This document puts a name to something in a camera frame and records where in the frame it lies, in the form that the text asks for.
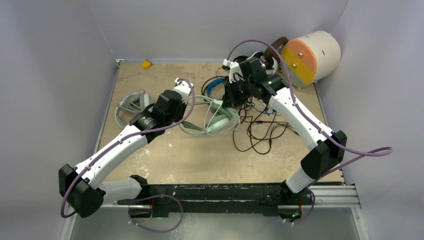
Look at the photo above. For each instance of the round pastel drawer cabinet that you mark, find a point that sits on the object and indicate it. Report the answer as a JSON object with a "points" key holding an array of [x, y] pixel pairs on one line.
{"points": [[311, 57]]}

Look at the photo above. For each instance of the small yellow block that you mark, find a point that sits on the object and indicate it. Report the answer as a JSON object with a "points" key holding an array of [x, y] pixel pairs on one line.
{"points": [[146, 64]]}

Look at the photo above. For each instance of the white black headphones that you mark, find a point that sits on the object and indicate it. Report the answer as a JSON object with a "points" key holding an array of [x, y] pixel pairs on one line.
{"points": [[269, 64]]}

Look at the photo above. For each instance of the black blue headphones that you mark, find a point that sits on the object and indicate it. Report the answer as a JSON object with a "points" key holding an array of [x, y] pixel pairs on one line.
{"points": [[210, 84]]}

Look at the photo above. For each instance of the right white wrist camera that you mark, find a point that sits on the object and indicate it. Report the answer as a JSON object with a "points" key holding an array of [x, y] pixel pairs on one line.
{"points": [[234, 71]]}

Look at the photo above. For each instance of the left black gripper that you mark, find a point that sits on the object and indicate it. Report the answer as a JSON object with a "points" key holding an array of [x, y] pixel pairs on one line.
{"points": [[182, 105]]}

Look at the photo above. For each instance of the small black on-ear headphones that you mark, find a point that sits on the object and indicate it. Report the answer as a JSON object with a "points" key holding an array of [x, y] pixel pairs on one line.
{"points": [[240, 58]]}

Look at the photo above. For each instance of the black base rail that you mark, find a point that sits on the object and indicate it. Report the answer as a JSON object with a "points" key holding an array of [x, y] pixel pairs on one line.
{"points": [[269, 199]]}

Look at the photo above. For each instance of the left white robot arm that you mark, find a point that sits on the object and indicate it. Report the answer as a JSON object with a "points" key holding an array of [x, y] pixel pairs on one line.
{"points": [[80, 185]]}

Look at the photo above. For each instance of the mint green headphones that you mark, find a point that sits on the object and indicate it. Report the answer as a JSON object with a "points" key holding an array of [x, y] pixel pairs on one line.
{"points": [[222, 119]]}

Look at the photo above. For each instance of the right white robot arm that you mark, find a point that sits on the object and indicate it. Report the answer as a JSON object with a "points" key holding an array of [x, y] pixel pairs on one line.
{"points": [[322, 141]]}

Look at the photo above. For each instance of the white grey headphones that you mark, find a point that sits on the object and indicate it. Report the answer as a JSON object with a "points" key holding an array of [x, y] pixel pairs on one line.
{"points": [[134, 103]]}

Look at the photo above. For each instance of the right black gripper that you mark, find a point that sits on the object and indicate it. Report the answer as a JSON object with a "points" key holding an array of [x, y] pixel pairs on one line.
{"points": [[232, 100]]}

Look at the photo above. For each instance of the brown headphones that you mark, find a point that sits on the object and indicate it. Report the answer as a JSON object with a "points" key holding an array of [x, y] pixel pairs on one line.
{"points": [[280, 42]]}

